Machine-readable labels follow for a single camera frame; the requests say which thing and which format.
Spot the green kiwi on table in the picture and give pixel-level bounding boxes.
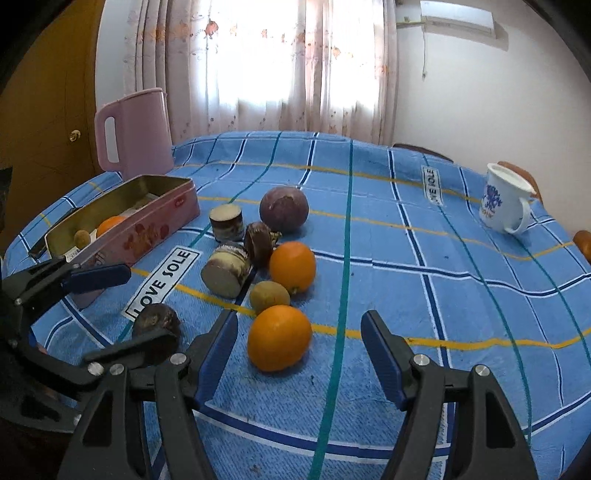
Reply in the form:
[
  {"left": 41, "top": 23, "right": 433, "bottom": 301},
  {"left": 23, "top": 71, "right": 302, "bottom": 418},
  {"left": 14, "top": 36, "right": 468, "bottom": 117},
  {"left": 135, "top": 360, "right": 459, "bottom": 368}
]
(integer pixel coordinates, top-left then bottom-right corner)
[{"left": 249, "top": 281, "right": 290, "bottom": 315}]

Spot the white blue floral mug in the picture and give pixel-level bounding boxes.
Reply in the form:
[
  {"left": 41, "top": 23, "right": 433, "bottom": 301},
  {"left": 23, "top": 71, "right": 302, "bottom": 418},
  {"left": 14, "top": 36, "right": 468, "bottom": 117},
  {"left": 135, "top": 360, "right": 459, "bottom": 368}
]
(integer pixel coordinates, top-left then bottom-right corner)
[{"left": 479, "top": 163, "right": 536, "bottom": 235}]

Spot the pink metal tin box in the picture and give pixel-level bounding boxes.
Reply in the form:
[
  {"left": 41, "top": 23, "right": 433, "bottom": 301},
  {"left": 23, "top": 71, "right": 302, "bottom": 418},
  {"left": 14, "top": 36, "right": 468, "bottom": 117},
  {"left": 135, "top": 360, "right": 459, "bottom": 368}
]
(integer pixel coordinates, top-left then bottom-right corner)
[{"left": 44, "top": 174, "right": 202, "bottom": 310}]

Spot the white air conditioner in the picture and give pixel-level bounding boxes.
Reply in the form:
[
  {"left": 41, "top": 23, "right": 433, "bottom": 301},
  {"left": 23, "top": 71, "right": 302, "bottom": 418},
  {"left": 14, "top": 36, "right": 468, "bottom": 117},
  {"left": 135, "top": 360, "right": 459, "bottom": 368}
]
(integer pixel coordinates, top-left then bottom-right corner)
[{"left": 398, "top": 1, "right": 496, "bottom": 38}]

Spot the kiwi in tin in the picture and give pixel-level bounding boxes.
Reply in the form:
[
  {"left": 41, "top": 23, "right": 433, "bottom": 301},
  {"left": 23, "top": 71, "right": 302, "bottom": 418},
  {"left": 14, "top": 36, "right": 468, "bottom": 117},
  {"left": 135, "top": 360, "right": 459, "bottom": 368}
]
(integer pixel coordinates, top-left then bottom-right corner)
[{"left": 73, "top": 229, "right": 92, "bottom": 250}]

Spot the dark brown mangosteen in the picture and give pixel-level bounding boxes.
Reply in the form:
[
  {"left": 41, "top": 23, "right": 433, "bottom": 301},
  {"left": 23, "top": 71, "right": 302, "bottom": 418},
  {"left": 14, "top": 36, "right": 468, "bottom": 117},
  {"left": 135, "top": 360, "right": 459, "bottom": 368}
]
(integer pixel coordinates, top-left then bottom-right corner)
[{"left": 243, "top": 221, "right": 281, "bottom": 269}]

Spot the orange fruit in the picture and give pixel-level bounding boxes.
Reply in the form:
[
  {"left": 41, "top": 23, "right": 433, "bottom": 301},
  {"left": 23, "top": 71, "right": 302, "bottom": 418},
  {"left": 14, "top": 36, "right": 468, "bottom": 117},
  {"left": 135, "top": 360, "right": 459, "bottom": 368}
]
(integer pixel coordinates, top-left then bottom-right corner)
[
  {"left": 247, "top": 305, "right": 312, "bottom": 372},
  {"left": 269, "top": 241, "right": 317, "bottom": 295},
  {"left": 96, "top": 215, "right": 125, "bottom": 238}
]

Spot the pink plastic pitcher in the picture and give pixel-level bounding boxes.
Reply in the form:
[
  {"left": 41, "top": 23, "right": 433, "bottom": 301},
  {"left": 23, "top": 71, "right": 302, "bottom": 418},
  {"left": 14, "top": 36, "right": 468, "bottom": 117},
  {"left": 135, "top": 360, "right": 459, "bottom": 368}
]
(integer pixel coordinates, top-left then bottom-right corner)
[{"left": 94, "top": 87, "right": 174, "bottom": 180}]

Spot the dark round stool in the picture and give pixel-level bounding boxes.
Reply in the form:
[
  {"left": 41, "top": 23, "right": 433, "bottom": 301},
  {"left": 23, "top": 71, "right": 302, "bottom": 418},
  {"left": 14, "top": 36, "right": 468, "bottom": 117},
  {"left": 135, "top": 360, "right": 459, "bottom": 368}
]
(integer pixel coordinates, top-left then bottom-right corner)
[{"left": 393, "top": 143, "right": 454, "bottom": 163}]

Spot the large purple round fruit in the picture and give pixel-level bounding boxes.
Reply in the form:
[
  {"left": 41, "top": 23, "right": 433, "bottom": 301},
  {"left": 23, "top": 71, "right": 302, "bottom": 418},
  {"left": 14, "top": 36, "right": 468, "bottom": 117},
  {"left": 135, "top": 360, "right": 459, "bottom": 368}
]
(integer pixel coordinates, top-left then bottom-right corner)
[{"left": 259, "top": 186, "right": 308, "bottom": 233}]

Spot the brown wooden door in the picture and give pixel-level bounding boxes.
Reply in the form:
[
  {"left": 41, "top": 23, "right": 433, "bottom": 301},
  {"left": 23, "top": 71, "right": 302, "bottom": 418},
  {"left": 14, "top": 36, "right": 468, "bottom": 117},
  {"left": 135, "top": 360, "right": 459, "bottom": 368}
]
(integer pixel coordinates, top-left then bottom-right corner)
[{"left": 1, "top": 1, "right": 104, "bottom": 249}]

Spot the floral sheer curtain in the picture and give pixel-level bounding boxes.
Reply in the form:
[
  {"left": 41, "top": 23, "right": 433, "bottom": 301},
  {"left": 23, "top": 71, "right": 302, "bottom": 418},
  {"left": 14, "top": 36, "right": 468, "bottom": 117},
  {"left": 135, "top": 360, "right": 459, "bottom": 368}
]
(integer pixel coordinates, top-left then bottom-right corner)
[{"left": 124, "top": 1, "right": 398, "bottom": 146}]

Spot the dark purple passion fruit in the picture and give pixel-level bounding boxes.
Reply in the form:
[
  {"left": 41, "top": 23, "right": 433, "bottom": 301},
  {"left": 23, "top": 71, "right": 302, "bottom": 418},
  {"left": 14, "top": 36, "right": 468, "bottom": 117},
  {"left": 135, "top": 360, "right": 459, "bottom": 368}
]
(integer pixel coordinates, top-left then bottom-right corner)
[{"left": 132, "top": 303, "right": 180, "bottom": 338}]

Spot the orange fruit in tin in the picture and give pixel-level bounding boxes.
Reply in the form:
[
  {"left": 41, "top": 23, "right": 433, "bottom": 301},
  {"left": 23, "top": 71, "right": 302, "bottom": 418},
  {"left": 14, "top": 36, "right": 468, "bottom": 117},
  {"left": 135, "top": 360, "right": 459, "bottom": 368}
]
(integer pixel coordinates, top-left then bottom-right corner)
[{"left": 96, "top": 215, "right": 125, "bottom": 238}]

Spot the cut purple yam slice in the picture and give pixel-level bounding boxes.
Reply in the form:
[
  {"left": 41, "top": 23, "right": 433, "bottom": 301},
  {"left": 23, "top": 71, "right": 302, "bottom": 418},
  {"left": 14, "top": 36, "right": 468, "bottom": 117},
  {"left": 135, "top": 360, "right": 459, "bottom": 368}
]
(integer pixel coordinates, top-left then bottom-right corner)
[{"left": 209, "top": 203, "right": 245, "bottom": 243}]

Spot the brass door knob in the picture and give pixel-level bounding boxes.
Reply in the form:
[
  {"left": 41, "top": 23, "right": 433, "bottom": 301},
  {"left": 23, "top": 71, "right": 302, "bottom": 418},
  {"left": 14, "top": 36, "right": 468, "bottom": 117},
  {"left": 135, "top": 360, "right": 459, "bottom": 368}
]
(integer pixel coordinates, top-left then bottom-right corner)
[{"left": 69, "top": 129, "right": 81, "bottom": 143}]

